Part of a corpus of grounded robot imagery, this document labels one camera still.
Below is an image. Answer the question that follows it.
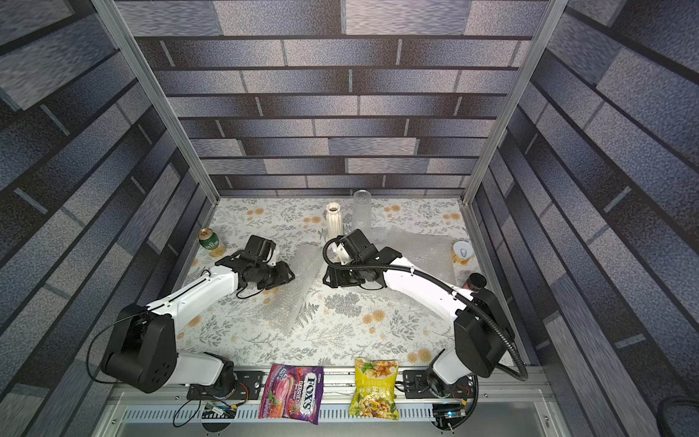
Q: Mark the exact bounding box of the purple Fox's candy bag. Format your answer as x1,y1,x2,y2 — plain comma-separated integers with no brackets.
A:
258,363,325,425

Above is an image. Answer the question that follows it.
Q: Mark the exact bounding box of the white lidded cup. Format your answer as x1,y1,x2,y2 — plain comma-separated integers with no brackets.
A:
453,241,475,265

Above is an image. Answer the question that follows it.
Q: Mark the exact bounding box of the dark red jar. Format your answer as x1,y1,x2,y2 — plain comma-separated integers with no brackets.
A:
463,272,487,292

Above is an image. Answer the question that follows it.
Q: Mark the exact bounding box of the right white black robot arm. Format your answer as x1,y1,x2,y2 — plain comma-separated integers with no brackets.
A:
321,231,528,396

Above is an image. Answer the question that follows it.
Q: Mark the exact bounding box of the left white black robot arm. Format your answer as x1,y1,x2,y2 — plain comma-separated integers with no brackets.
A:
100,235,295,400

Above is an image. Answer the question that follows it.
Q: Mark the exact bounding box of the right black corrugated cable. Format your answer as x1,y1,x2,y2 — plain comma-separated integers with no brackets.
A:
321,236,530,430

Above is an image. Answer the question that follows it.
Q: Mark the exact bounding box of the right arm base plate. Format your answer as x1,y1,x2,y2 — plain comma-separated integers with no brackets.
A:
398,369,479,401

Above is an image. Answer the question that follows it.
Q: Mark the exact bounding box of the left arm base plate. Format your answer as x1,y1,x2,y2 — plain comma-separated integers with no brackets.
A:
187,371,265,402

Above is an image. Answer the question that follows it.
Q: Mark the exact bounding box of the white ribbed ceramic vase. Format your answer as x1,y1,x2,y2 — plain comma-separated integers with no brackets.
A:
325,202,344,240

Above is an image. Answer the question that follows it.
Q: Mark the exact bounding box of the green drink can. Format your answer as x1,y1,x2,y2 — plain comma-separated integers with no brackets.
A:
198,228,220,251

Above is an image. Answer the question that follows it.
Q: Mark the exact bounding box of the yellow snack bag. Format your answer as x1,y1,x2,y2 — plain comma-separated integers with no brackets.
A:
349,358,400,421

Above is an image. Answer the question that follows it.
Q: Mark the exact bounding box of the aluminium front rail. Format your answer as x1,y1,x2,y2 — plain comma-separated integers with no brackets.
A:
93,367,571,436

